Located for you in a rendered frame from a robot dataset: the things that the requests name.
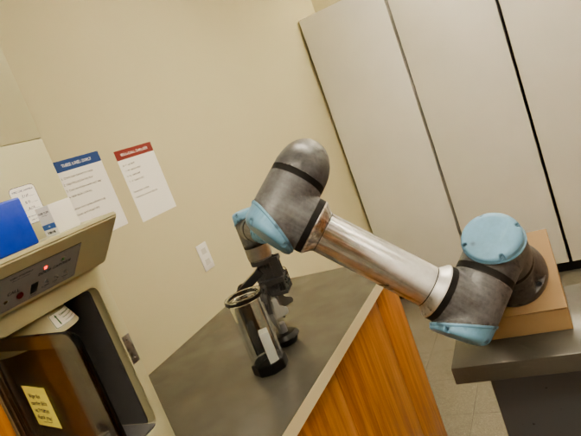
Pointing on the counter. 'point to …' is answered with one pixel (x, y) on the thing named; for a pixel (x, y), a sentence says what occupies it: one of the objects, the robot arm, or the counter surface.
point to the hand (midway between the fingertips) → (278, 320)
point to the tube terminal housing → (12, 160)
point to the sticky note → (41, 407)
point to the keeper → (130, 348)
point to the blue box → (15, 228)
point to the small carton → (57, 217)
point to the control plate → (20, 282)
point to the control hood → (88, 231)
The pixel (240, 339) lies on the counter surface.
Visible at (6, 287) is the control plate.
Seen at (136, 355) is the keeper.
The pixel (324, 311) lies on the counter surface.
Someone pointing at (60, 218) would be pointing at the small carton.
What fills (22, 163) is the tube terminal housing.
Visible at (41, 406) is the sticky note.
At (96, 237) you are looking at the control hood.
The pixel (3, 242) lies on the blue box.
